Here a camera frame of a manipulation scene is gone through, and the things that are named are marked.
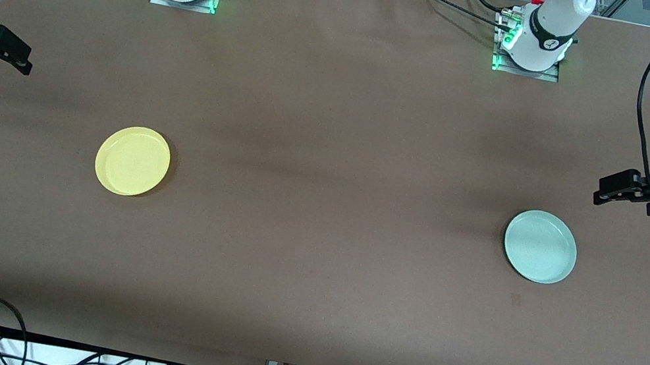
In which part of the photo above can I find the pale green round plate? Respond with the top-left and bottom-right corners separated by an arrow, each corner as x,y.
497,205 -> 584,289

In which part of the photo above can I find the yellow round plate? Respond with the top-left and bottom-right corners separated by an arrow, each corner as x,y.
90,120 -> 176,203

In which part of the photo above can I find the brown table cover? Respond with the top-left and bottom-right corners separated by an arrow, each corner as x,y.
0,0 -> 650,365

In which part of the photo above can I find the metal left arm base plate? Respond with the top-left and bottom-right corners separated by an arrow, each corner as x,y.
490,6 -> 572,84

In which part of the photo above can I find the short black power cable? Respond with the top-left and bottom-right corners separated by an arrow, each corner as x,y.
456,0 -> 512,18

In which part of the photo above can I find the long black power cable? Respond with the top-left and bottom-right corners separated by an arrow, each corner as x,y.
385,0 -> 522,33

